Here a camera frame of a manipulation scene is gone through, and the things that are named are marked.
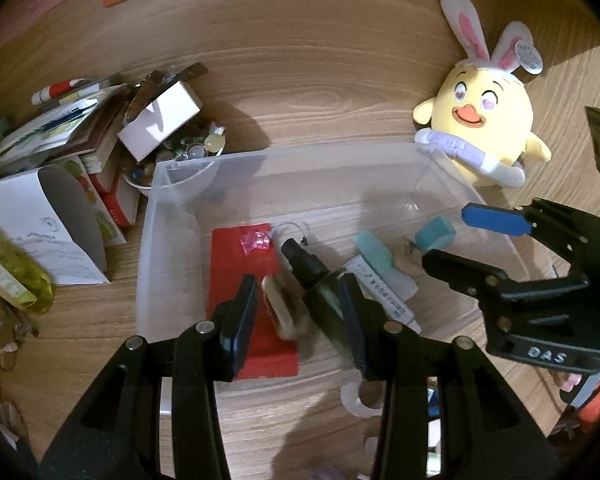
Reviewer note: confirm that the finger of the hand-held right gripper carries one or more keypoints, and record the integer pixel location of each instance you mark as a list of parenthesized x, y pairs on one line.
[(460, 270), (495, 220)]

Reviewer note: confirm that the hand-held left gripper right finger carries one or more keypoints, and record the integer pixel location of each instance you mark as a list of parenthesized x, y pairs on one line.
[(355, 320)]

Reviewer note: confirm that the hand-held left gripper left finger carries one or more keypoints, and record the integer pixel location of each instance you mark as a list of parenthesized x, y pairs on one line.
[(240, 320)]

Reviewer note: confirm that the small dark green bottle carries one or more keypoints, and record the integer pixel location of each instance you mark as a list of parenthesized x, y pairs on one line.
[(320, 300)]

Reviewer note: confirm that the white printed tube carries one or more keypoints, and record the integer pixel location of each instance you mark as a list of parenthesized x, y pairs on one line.
[(392, 305)]

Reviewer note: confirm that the teal sponge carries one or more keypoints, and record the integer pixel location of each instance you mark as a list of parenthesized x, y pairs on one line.
[(435, 232)]

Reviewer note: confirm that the red envelope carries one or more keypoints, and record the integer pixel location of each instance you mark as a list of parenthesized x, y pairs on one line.
[(230, 270)]

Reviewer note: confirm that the pale teal tube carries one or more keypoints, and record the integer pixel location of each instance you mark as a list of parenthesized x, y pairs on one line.
[(375, 252)]

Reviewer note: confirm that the pink trinket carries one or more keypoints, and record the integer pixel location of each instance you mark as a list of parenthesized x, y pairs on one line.
[(256, 242)]

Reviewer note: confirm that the clear plastic storage bin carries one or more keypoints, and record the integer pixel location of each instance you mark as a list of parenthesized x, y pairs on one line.
[(180, 260)]

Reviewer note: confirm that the person's right hand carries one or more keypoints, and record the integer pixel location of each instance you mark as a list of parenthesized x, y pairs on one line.
[(570, 381)]

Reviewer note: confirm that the white tape roll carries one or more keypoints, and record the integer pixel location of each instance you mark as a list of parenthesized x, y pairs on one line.
[(350, 402)]

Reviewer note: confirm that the yellow chick plush toy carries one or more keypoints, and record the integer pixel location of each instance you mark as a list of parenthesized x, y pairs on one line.
[(480, 110)]

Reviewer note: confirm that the red box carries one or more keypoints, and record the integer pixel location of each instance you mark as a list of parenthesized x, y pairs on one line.
[(120, 205)]

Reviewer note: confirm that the fruit print box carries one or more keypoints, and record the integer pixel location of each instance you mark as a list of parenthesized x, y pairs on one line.
[(105, 220)]

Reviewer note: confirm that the bowl of beads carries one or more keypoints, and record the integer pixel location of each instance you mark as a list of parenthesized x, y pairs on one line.
[(195, 150)]

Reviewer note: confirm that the folded white paper sheet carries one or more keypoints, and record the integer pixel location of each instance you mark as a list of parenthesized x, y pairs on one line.
[(55, 250)]

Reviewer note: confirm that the small white cardboard box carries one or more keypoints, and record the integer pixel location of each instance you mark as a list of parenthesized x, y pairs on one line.
[(160, 120)]

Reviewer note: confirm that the yellow-green spray bottle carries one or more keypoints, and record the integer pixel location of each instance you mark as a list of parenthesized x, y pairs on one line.
[(15, 270)]

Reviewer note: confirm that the pile of paper booklets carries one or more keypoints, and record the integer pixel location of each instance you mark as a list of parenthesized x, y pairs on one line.
[(45, 130)]

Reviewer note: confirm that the red and white marker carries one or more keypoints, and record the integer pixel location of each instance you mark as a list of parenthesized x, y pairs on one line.
[(60, 90)]

